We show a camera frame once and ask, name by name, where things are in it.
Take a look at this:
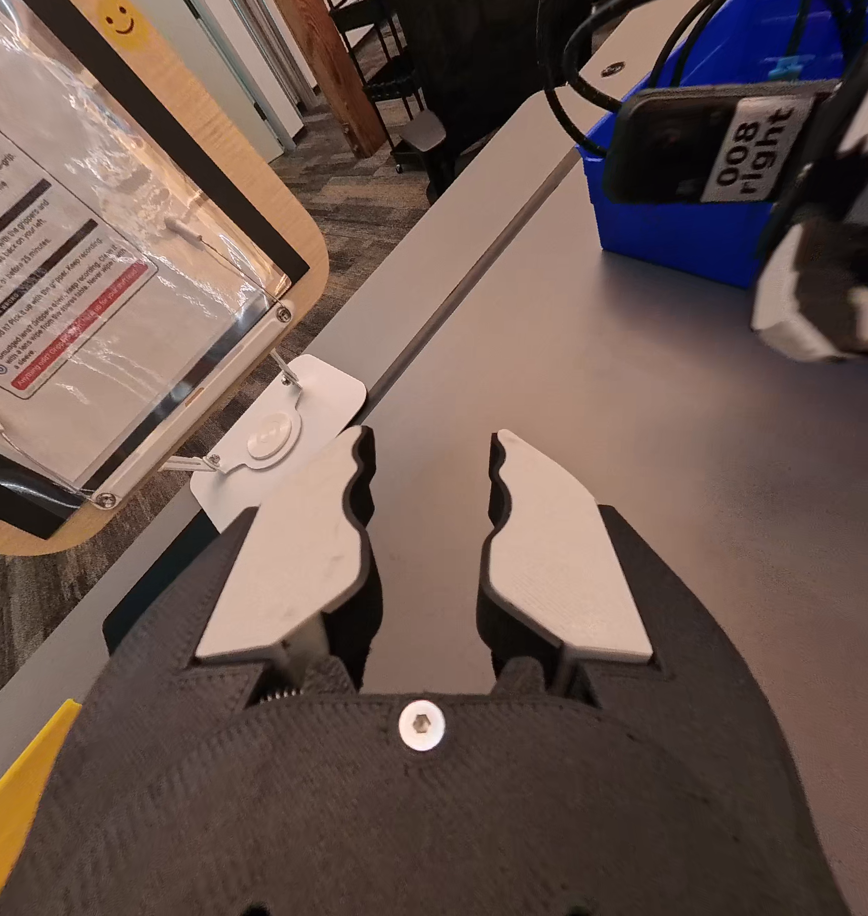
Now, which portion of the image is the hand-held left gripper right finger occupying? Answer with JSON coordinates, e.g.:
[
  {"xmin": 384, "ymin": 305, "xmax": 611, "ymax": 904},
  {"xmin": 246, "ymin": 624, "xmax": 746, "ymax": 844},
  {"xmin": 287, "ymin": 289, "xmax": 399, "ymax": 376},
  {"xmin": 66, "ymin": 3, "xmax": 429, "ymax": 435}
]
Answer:
[{"xmin": 479, "ymin": 428, "xmax": 654, "ymax": 665}]

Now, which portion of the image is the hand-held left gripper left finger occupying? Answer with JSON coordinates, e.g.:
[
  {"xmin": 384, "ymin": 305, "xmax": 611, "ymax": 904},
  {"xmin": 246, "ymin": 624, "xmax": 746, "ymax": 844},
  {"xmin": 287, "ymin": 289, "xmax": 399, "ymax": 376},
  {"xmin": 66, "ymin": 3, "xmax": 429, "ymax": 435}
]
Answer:
[{"xmin": 193, "ymin": 426, "xmax": 378, "ymax": 665}]

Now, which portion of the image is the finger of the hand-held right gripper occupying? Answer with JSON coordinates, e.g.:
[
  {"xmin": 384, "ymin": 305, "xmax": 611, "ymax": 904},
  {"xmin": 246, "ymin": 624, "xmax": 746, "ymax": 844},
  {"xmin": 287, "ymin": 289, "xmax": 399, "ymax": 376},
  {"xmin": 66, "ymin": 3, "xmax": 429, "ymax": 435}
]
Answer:
[
  {"xmin": 751, "ymin": 215, "xmax": 868, "ymax": 364},
  {"xmin": 837, "ymin": 90, "xmax": 868, "ymax": 160}
]

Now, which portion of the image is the blue storage bin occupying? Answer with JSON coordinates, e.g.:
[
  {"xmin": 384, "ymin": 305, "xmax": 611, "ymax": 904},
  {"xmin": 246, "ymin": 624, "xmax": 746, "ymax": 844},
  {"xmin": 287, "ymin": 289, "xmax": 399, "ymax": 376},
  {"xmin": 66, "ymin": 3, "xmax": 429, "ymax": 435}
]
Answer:
[{"xmin": 576, "ymin": 0, "xmax": 868, "ymax": 289}]

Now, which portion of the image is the yellow storage bin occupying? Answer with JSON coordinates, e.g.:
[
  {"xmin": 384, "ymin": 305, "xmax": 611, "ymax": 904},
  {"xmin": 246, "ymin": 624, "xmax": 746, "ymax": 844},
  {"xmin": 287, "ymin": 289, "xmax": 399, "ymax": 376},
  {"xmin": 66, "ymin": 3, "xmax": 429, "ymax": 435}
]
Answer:
[{"xmin": 0, "ymin": 700, "xmax": 82, "ymax": 911}]

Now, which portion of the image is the wooden sign board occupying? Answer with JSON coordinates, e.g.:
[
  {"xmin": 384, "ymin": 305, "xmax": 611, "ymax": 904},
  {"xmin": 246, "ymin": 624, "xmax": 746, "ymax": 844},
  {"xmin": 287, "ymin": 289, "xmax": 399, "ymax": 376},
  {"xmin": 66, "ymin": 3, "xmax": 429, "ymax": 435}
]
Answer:
[{"xmin": 0, "ymin": 0, "xmax": 330, "ymax": 556}]

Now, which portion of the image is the yellow smiley sticker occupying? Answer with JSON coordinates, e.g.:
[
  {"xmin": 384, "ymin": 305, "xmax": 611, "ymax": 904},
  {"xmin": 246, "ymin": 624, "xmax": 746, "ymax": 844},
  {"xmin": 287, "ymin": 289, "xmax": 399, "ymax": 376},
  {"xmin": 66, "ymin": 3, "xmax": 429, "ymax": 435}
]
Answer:
[{"xmin": 101, "ymin": 0, "xmax": 156, "ymax": 52}]

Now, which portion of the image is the wooden post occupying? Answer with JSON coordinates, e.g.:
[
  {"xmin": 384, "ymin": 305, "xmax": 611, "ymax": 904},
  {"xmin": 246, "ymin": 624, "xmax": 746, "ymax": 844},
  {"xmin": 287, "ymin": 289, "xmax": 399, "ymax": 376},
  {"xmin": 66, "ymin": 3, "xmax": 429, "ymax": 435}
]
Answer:
[{"xmin": 275, "ymin": 0, "xmax": 390, "ymax": 160}]

